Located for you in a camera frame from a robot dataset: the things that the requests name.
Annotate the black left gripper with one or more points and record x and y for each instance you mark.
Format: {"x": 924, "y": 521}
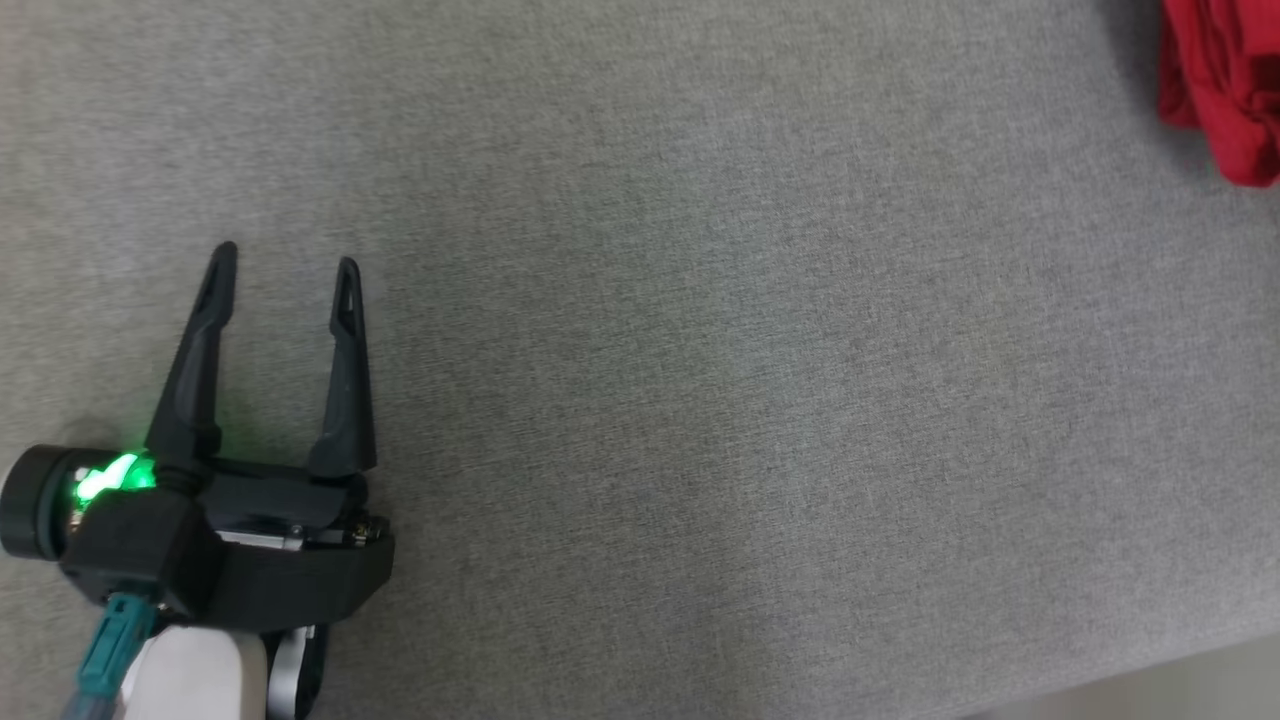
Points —
{"x": 300, "y": 585}

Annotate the red and white shorts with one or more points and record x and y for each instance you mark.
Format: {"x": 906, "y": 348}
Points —
{"x": 1230, "y": 80}

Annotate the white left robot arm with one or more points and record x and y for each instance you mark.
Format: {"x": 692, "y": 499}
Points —
{"x": 200, "y": 680}

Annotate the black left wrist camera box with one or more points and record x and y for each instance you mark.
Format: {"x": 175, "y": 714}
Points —
{"x": 140, "y": 550}

